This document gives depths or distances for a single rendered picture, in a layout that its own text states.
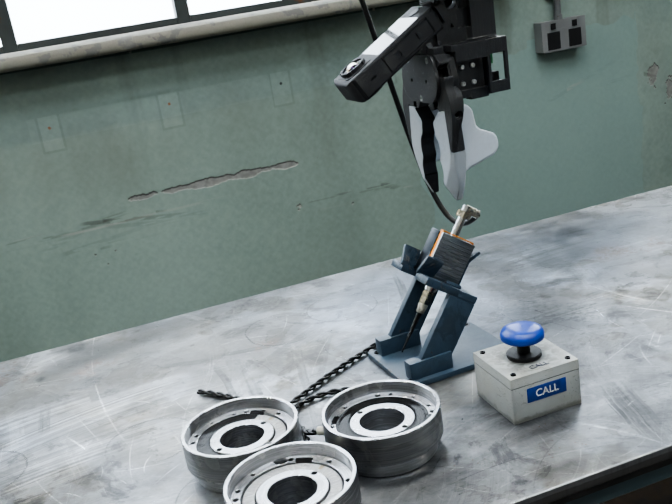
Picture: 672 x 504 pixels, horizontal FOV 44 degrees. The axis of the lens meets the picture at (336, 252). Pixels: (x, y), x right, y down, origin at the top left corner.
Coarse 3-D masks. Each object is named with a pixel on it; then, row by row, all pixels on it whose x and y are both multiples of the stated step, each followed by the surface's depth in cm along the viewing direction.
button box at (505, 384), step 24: (480, 360) 79; (504, 360) 77; (528, 360) 76; (552, 360) 76; (576, 360) 76; (480, 384) 80; (504, 384) 75; (528, 384) 74; (552, 384) 75; (576, 384) 76; (504, 408) 76; (528, 408) 75; (552, 408) 76
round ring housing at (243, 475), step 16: (272, 448) 70; (288, 448) 70; (304, 448) 70; (320, 448) 69; (336, 448) 68; (240, 464) 68; (256, 464) 69; (272, 464) 70; (288, 464) 70; (320, 464) 69; (336, 464) 68; (352, 464) 66; (240, 480) 68; (272, 480) 67; (288, 480) 68; (304, 480) 67; (320, 480) 66; (352, 480) 64; (224, 496) 64; (240, 496) 66; (256, 496) 66; (272, 496) 67; (288, 496) 68; (304, 496) 68; (320, 496) 64; (336, 496) 62; (352, 496) 63
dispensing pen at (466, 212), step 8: (464, 208) 87; (472, 208) 87; (464, 216) 87; (472, 216) 88; (456, 224) 87; (432, 232) 87; (456, 232) 87; (432, 240) 87; (424, 248) 88; (432, 248) 87; (424, 256) 87; (416, 264) 88; (424, 288) 88; (432, 288) 87; (424, 296) 88; (432, 296) 88; (424, 304) 88; (416, 312) 88; (416, 320) 88; (408, 336) 88
